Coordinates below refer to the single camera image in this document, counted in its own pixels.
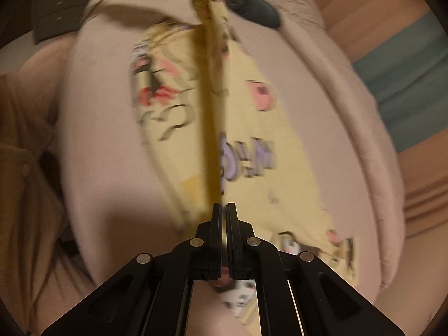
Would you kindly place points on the brown garment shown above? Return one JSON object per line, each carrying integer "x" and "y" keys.
{"x": 21, "y": 129}

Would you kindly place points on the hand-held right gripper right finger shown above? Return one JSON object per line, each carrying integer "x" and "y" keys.
{"x": 231, "y": 218}

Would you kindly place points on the yellow printed pants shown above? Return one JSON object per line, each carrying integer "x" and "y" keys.
{"x": 245, "y": 129}

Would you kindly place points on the pink curtain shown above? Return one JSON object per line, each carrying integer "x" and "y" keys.
{"x": 367, "y": 24}

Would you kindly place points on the pink bed sheet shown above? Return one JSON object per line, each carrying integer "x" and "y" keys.
{"x": 105, "y": 147}

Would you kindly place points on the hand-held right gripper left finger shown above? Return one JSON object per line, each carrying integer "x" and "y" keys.
{"x": 217, "y": 218}

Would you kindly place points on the black cloth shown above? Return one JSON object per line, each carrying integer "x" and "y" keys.
{"x": 255, "y": 7}

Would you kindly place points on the teal curtain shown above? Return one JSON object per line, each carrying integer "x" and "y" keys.
{"x": 402, "y": 87}

